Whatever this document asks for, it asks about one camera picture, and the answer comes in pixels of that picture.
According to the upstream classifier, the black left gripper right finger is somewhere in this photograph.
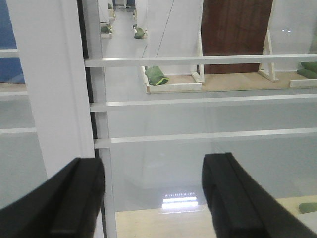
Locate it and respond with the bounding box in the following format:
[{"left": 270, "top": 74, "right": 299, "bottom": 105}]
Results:
[{"left": 202, "top": 153, "right": 317, "bottom": 238}]

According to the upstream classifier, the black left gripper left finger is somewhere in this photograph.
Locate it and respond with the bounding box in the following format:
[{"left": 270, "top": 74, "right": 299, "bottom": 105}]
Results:
[{"left": 0, "top": 158, "right": 105, "bottom": 238}]

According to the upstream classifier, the white framed sliding glass door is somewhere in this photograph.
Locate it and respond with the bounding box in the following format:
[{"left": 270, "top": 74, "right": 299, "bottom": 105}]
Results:
[{"left": 80, "top": 0, "right": 317, "bottom": 238}]

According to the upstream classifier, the brown wooden door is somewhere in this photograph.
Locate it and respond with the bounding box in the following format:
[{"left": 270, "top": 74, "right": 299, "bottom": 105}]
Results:
[{"left": 201, "top": 0, "right": 274, "bottom": 75}]

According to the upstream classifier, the green sandbag far aisle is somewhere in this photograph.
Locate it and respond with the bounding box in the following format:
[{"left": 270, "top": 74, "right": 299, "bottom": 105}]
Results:
[{"left": 134, "top": 27, "right": 147, "bottom": 39}]

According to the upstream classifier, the green sandbag near frame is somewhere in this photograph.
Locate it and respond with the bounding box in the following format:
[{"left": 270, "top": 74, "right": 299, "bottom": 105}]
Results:
[{"left": 299, "top": 202, "right": 317, "bottom": 214}]

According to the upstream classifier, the white fixed door frame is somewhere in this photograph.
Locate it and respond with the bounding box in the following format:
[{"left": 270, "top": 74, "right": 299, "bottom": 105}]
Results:
[{"left": 0, "top": 0, "right": 95, "bottom": 186}]

